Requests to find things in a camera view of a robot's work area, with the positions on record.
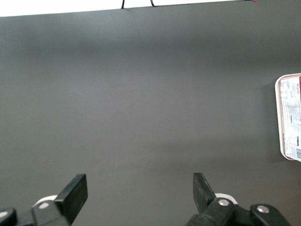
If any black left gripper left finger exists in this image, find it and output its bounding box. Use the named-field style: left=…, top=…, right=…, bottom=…
left=32, top=173, right=88, bottom=226

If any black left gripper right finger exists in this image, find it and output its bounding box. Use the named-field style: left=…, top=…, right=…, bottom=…
left=185, top=172, right=292, bottom=226

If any white rectangular tray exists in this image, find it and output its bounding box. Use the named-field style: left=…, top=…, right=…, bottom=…
left=274, top=73, right=301, bottom=161

